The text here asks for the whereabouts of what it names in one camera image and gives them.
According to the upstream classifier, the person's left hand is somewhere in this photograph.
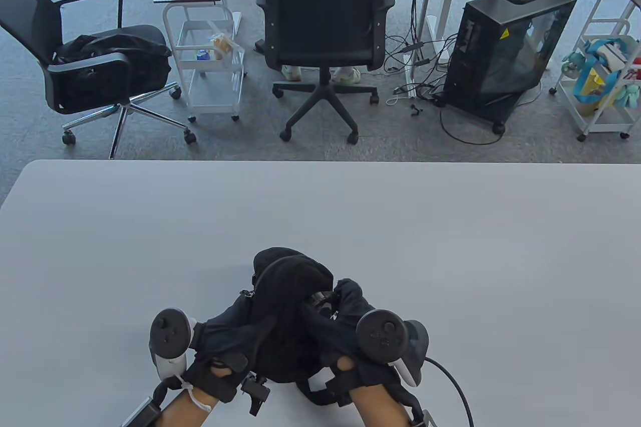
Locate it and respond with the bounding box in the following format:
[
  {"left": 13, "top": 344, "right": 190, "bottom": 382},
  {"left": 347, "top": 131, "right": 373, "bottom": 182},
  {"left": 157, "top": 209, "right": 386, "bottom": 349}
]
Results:
[{"left": 182, "top": 290, "right": 262, "bottom": 403}]

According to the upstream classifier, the person's right hand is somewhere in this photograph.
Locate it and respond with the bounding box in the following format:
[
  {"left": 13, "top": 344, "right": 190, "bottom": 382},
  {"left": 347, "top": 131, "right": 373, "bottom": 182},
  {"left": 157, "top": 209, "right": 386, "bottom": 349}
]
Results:
[{"left": 299, "top": 278, "right": 402, "bottom": 406}]

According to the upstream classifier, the black cloth cap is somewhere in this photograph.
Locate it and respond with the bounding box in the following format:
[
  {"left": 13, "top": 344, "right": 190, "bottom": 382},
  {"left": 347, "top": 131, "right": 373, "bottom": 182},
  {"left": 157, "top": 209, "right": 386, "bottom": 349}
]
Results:
[{"left": 252, "top": 247, "right": 335, "bottom": 383}]

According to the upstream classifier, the person's right forearm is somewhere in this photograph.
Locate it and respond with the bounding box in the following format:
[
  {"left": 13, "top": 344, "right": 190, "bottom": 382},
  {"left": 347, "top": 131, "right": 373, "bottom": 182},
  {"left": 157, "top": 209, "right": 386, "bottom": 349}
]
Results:
[{"left": 350, "top": 386, "right": 412, "bottom": 427}]

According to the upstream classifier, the person's left forearm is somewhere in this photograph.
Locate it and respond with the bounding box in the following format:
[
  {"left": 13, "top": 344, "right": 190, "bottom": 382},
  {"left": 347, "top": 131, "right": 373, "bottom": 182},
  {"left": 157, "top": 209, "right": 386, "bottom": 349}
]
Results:
[{"left": 159, "top": 387, "right": 221, "bottom": 427}]

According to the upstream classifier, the right wrist controller black white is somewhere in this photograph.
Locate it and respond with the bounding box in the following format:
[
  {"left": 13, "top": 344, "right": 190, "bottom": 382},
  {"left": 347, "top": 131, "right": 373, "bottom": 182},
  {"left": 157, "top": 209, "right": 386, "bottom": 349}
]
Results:
[{"left": 355, "top": 309, "right": 430, "bottom": 388}]

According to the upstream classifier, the wrist controller black white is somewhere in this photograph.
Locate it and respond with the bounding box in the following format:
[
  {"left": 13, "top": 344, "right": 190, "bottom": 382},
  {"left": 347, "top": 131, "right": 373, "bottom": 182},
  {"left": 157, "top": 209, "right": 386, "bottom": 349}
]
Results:
[
  {"left": 355, "top": 309, "right": 430, "bottom": 388},
  {"left": 149, "top": 307, "right": 199, "bottom": 381}
]

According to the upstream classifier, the black glove sensor clip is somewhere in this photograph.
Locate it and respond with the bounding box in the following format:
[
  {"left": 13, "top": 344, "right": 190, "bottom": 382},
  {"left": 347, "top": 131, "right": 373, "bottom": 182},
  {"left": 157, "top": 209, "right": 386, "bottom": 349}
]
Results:
[{"left": 240, "top": 373, "right": 271, "bottom": 416}]

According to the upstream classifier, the left wrist controller black white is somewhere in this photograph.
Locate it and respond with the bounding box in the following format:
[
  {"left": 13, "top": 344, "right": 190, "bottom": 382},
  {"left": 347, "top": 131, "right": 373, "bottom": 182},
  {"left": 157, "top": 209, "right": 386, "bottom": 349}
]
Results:
[{"left": 149, "top": 307, "right": 199, "bottom": 381}]

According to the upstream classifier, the white power strip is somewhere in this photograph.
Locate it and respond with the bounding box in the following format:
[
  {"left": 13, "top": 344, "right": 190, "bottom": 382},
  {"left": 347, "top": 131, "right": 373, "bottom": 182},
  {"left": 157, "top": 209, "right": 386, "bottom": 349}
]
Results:
[{"left": 403, "top": 39, "right": 452, "bottom": 98}]

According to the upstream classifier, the clear snack bag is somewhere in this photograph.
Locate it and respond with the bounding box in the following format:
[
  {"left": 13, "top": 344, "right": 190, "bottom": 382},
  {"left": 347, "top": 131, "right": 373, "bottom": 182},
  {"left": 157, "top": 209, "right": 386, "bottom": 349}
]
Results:
[{"left": 210, "top": 33, "right": 234, "bottom": 60}]

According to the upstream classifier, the black computer tower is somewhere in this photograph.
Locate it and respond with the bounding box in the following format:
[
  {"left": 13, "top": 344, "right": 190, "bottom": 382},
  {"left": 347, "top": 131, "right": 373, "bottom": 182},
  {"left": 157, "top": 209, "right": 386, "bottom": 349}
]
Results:
[{"left": 443, "top": 0, "right": 578, "bottom": 136}]

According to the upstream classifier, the black office chair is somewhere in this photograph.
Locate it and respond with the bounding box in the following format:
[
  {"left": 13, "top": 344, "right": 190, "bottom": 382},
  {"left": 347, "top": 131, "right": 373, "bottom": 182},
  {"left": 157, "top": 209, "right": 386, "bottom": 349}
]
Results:
[{"left": 256, "top": 0, "right": 396, "bottom": 144}]

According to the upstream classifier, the white cart with toys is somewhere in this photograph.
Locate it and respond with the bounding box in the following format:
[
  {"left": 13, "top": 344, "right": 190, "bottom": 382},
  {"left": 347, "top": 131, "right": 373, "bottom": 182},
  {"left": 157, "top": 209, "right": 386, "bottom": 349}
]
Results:
[{"left": 549, "top": 0, "right": 641, "bottom": 143}]

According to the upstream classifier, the white rolling cart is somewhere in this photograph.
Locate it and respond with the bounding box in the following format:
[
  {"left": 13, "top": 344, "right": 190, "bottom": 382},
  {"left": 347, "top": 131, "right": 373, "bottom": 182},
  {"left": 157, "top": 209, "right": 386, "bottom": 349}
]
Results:
[{"left": 162, "top": 4, "right": 246, "bottom": 123}]

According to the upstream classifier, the teal plush toy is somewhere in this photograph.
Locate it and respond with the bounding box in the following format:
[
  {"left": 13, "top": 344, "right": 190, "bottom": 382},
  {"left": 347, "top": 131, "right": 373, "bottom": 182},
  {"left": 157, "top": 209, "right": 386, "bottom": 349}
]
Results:
[
  {"left": 614, "top": 84, "right": 641, "bottom": 109},
  {"left": 561, "top": 51, "right": 587, "bottom": 79}
]

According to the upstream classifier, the blue and yellow bag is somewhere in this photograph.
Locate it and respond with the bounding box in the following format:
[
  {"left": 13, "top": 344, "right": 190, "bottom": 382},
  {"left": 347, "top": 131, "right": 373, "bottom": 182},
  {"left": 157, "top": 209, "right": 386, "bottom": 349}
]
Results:
[{"left": 572, "top": 39, "right": 632, "bottom": 116}]

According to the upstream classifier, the black bag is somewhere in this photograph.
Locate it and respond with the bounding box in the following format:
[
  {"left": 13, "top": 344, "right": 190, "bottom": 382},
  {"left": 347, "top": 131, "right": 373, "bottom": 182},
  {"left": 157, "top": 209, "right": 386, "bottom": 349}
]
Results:
[{"left": 53, "top": 25, "right": 173, "bottom": 110}]

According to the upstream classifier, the black mesh chair chrome base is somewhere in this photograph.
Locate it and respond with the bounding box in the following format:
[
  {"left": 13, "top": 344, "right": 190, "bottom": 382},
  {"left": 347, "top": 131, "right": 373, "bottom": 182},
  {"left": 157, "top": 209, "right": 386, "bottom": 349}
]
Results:
[{"left": 0, "top": 0, "right": 197, "bottom": 160}]

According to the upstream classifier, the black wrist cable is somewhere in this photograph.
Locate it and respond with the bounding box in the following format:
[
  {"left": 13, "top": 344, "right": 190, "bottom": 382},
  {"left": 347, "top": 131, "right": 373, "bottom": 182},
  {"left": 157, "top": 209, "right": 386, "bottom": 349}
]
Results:
[{"left": 425, "top": 357, "right": 475, "bottom": 427}]

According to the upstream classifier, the tangle of black cables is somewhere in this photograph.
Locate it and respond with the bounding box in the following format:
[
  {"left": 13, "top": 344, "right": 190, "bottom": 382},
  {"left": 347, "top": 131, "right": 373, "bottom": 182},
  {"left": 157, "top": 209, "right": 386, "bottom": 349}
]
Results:
[{"left": 383, "top": 0, "right": 503, "bottom": 146}]

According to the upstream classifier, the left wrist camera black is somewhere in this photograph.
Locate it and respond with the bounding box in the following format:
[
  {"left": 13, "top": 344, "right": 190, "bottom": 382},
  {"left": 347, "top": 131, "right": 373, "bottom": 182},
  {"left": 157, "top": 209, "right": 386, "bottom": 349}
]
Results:
[{"left": 122, "top": 396, "right": 162, "bottom": 427}]

